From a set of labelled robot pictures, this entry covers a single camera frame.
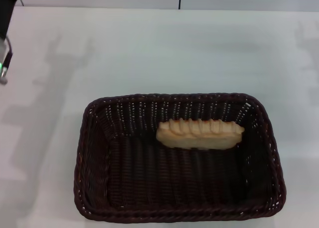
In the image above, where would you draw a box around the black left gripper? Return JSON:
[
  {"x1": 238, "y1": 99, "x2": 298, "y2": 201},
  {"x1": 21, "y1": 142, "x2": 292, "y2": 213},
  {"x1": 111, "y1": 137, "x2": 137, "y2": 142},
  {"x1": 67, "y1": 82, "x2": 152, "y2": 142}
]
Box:
[{"x1": 0, "y1": 0, "x2": 34, "y2": 40}]

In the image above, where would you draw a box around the orange striped bread loaf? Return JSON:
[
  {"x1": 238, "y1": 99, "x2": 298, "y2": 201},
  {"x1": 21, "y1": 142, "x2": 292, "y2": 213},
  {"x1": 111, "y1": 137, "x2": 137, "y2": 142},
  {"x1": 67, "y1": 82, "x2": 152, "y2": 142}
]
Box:
[{"x1": 156, "y1": 118, "x2": 246, "y2": 150}]

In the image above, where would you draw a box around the dark brown wicker basket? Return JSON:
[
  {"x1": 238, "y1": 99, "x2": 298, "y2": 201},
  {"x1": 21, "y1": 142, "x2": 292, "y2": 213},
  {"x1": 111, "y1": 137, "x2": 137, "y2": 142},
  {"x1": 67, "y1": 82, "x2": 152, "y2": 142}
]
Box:
[{"x1": 73, "y1": 93, "x2": 287, "y2": 219}]

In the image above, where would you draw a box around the grey left arm cable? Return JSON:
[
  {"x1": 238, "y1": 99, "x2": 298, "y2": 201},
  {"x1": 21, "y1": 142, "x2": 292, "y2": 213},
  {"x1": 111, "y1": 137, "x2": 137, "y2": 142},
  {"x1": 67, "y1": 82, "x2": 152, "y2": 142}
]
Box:
[{"x1": 5, "y1": 35, "x2": 13, "y2": 55}]

